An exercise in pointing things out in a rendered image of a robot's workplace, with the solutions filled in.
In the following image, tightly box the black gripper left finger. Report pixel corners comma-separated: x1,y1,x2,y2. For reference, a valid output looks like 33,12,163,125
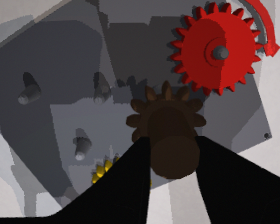
0,136,151,224

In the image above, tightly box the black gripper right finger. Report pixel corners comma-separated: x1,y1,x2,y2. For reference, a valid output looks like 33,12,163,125
195,136,280,224

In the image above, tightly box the red curved arrow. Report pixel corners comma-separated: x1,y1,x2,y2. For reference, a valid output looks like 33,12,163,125
245,0,280,57

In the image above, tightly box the yellow gear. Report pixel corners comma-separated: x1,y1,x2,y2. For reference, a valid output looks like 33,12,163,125
92,157,120,185

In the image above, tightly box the red gear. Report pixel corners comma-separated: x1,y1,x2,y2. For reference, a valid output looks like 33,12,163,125
169,2,262,96

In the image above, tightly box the brown gear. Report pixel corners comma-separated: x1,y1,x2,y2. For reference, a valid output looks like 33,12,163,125
125,80,207,179

